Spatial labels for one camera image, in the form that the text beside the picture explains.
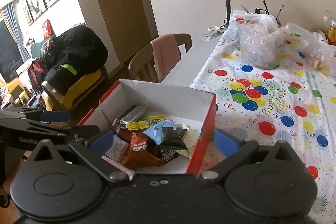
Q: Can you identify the white printed snack packet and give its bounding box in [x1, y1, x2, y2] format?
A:
[105, 135, 129, 163]

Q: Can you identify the cream white snack packet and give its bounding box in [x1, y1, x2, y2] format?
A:
[176, 123, 199, 159]

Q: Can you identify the brown snack bag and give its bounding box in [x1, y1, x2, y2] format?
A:
[117, 131, 165, 169]

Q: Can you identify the silver foil packet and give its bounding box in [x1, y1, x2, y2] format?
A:
[113, 105, 146, 126]

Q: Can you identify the red white cardboard box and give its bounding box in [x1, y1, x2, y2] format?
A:
[80, 80, 216, 176]

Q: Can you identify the black snack packet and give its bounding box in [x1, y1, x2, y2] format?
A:
[161, 127, 187, 150]

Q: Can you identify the yellow minion cheese stick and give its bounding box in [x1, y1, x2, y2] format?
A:
[126, 116, 166, 131]

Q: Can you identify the light blue snack packet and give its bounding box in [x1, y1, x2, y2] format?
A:
[143, 119, 180, 144]

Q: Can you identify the dark m&m candy bag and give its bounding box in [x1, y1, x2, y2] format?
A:
[151, 144, 179, 163]

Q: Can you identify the red checkered snack bag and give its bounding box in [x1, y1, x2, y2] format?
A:
[111, 125, 131, 138]

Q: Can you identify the balloon pattern tablecloth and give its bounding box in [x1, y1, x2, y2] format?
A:
[191, 10, 335, 223]

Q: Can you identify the black jacket pile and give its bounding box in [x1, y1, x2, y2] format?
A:
[28, 24, 108, 96]

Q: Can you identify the wooden chair with towel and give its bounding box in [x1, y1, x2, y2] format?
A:
[128, 34, 193, 83]

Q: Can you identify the large clear plastic bag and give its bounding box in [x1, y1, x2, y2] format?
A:
[236, 14, 286, 69]

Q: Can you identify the pink towel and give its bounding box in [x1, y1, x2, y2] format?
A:
[150, 34, 181, 82]

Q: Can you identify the small clear plastic bag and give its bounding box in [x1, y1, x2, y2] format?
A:
[286, 23, 335, 77]

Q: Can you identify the orange drink bottle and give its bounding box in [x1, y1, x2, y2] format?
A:
[327, 19, 336, 46]

